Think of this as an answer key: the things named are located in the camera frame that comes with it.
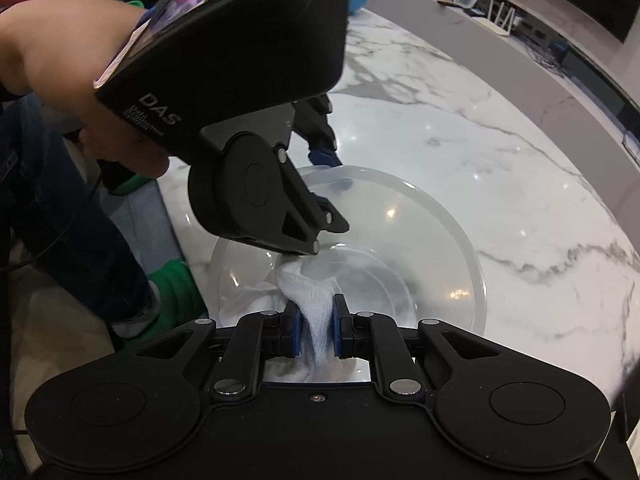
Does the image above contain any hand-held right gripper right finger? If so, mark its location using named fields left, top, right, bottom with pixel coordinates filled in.
left=332, top=294, right=501, bottom=403

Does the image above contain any person's left hand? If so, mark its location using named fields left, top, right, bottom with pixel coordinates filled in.
left=0, top=0, right=171, bottom=179

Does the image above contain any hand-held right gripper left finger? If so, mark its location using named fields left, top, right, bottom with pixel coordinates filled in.
left=134, top=300, right=303, bottom=403

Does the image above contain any black set-top box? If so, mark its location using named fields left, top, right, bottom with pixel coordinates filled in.
left=562, top=52, right=626, bottom=111

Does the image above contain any white cloth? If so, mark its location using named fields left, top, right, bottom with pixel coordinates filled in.
left=250, top=255, right=373, bottom=386

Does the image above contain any person's jeans leg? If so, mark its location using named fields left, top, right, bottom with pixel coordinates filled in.
left=0, top=92, right=161, bottom=331

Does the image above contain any black cable bundle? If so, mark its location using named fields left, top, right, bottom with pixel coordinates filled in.
left=520, top=35, right=571, bottom=72

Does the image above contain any white router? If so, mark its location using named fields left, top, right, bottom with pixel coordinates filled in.
left=471, top=0, right=517, bottom=37

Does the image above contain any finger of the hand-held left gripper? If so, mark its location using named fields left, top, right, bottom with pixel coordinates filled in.
left=276, top=145, right=351, bottom=257
left=290, top=95, right=344, bottom=169

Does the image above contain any clear plastic bowl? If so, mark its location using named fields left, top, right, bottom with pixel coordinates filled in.
left=185, top=162, right=488, bottom=361

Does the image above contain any green slipper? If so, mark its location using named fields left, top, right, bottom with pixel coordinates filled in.
left=112, top=257, right=208, bottom=348

